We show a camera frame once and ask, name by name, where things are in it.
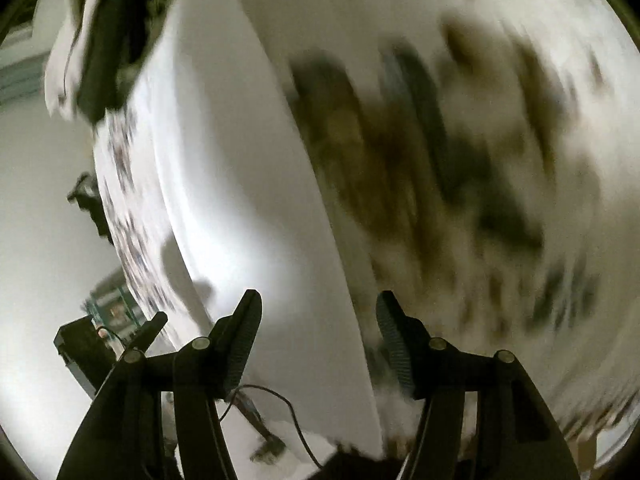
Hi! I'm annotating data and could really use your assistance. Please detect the black cable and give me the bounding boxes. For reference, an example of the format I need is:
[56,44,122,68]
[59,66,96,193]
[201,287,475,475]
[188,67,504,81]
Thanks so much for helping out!
[218,384,323,467]

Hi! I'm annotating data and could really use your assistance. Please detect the printed blanket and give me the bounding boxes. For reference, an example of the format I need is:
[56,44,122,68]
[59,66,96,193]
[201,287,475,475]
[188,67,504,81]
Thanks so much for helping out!
[92,0,636,461]

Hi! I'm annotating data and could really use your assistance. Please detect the green shelf rack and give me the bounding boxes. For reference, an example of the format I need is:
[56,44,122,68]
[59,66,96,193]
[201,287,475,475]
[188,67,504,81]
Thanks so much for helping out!
[81,269,151,356]

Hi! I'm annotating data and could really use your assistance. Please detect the small dark object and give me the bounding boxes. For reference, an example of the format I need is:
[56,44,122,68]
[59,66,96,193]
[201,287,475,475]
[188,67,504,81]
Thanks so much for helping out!
[67,172,115,246]

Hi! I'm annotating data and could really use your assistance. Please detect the white cloth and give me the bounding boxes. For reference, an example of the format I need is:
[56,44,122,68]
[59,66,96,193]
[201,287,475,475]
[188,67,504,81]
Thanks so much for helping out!
[44,0,118,120]

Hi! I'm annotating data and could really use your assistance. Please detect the white garment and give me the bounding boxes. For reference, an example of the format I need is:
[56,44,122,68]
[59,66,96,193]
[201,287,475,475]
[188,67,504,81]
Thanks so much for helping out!
[131,0,385,461]

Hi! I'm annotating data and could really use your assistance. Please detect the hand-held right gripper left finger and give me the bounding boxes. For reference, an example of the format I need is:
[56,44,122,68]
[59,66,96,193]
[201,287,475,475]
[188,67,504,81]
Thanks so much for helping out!
[56,289,264,480]

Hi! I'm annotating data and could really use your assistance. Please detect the black box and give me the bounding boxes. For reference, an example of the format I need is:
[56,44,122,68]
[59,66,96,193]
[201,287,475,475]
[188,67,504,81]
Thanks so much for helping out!
[53,316,123,401]

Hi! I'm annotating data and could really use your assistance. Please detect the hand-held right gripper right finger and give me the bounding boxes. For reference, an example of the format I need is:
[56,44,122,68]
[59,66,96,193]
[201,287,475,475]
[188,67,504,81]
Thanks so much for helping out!
[375,290,584,480]

